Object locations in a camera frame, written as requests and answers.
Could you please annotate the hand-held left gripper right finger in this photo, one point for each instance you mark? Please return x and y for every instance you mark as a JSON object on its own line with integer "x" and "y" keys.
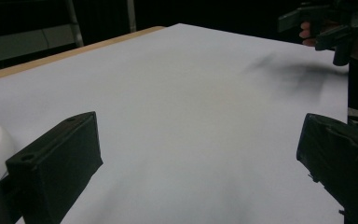
{"x": 345, "y": 161}

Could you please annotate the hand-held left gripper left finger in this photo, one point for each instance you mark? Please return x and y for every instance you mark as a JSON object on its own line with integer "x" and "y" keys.
{"x": 52, "y": 161}

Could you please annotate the grey panel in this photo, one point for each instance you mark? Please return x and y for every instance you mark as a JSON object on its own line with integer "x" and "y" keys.
{"x": 21, "y": 43}

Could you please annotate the metal stand pole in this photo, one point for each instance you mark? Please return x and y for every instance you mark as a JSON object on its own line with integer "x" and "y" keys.
{"x": 131, "y": 15}
{"x": 74, "y": 21}

